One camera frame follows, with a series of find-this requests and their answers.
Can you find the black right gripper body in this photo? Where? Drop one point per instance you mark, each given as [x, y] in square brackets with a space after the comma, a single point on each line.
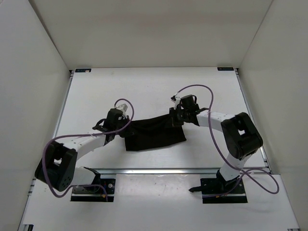
[178, 116]

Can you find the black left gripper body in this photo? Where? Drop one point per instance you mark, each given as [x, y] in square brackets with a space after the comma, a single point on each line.
[123, 121]

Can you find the black skirt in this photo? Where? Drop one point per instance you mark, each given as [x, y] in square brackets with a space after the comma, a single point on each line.
[153, 133]

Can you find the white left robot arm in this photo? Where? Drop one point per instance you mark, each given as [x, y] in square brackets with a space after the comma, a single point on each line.
[57, 167]

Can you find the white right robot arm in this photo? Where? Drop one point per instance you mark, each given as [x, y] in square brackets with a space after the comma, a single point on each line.
[240, 134]

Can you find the blue right corner label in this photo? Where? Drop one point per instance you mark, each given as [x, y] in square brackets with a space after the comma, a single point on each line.
[225, 68]

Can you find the blue corner label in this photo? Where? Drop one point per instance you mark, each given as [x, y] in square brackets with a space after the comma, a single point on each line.
[82, 70]
[225, 68]

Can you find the blue left corner label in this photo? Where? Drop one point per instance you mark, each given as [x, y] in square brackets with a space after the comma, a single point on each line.
[82, 70]

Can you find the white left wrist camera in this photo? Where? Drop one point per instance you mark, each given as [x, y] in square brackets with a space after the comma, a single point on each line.
[122, 109]

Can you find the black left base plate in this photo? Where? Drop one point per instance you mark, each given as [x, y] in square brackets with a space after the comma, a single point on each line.
[96, 194]

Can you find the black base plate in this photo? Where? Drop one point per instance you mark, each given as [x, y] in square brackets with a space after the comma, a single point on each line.
[96, 194]
[214, 193]

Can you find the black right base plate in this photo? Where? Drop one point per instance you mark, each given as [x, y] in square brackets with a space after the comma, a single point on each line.
[214, 193]

